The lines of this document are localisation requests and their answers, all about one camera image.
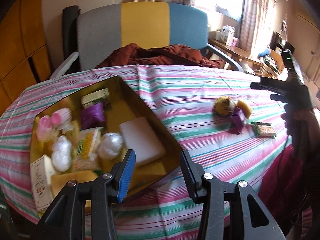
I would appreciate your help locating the green white small box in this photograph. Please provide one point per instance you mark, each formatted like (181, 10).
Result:
(95, 97)

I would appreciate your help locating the grey yellow blue chair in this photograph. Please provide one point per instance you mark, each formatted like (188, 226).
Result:
(102, 30)

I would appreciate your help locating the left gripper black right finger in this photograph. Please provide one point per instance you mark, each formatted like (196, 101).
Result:
(229, 209)

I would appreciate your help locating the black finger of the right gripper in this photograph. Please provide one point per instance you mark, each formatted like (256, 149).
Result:
(255, 86)

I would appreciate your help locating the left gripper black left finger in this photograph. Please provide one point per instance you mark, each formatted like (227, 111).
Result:
(65, 217)

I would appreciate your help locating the wooden wardrobe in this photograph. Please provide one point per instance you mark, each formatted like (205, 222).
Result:
(25, 60)

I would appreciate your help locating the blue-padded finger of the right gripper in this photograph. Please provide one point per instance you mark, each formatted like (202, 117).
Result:
(278, 97)

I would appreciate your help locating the yellow sponge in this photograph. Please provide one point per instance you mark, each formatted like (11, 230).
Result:
(245, 107)

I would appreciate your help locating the wooden side desk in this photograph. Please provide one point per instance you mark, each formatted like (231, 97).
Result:
(241, 55)

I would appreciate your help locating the white product box on desk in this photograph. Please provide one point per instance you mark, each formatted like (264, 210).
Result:
(227, 34)

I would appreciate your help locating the white plastic-wrapped bundle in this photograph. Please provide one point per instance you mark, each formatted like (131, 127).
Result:
(61, 154)
(110, 145)

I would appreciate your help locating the pink patterned curtain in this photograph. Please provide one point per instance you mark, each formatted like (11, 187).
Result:
(252, 18)

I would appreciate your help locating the purple foil packet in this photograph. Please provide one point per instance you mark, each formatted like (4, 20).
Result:
(93, 116)
(238, 120)

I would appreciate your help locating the striped pink green tablecloth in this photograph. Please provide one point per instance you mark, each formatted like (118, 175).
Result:
(181, 97)

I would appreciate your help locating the yellow knitted toy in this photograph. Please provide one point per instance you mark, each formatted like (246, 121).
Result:
(224, 106)

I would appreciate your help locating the gold tin box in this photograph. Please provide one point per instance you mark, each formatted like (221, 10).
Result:
(125, 105)

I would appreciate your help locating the person's right hand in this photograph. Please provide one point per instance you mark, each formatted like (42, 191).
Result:
(303, 127)

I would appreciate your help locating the rust brown quilted jacket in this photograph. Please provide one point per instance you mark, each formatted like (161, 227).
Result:
(177, 54)

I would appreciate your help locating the white foam block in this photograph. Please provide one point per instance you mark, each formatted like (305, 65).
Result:
(140, 137)

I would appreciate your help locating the red garment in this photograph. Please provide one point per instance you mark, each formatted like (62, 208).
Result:
(282, 190)

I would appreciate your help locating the white small carton box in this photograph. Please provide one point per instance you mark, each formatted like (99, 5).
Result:
(41, 172)

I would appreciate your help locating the cracker pack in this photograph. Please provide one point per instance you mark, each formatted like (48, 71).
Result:
(263, 129)
(86, 157)

